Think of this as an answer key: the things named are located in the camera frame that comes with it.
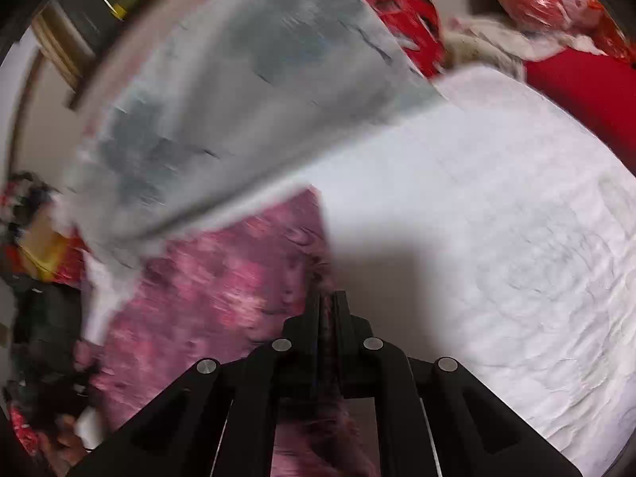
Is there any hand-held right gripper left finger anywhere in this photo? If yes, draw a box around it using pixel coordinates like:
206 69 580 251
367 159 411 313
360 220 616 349
67 292 329 477

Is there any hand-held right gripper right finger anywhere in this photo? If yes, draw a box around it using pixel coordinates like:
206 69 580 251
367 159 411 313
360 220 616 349
332 291 583 477

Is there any pink floral garment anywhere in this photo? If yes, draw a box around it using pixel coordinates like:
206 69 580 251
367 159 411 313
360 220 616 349
74 186 388 477

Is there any pile of mixed clothes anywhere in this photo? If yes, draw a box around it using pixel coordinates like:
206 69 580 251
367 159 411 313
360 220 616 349
0 171 65 239

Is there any white quilted bed cover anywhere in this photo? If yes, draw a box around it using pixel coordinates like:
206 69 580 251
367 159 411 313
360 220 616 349
318 67 636 477

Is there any grey floral blanket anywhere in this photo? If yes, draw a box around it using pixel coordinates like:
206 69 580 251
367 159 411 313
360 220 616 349
60 0 448 343

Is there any red shiny fabric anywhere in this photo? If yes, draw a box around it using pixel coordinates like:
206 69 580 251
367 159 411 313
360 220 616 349
50 246 87 286

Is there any yellow cardboard box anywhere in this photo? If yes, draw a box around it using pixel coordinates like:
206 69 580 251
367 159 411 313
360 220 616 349
20 219 70 284

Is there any red patterned cloth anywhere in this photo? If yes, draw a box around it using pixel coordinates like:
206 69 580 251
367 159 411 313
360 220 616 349
338 0 445 78

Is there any red patterned fabric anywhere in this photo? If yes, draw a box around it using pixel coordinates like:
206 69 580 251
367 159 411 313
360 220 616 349
524 45 636 160

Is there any wooden door frame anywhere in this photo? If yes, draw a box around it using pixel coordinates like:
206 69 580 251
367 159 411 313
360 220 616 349
30 7 95 93

